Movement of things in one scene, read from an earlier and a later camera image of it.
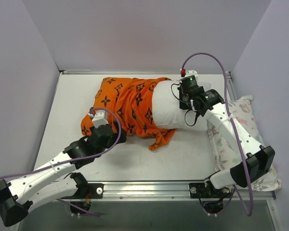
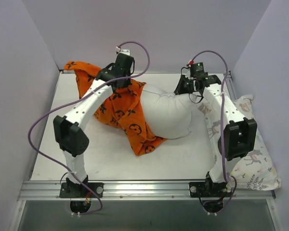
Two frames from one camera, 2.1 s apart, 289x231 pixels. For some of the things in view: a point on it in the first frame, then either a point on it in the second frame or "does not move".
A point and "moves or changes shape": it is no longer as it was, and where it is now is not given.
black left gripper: x=119 y=131 -> x=124 y=82
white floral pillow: x=226 y=156 does not move
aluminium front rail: x=172 y=191 does not move
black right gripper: x=183 y=100 -> x=182 y=84
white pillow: x=166 y=110 moves or changes shape
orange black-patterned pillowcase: x=128 y=101 moves or changes shape
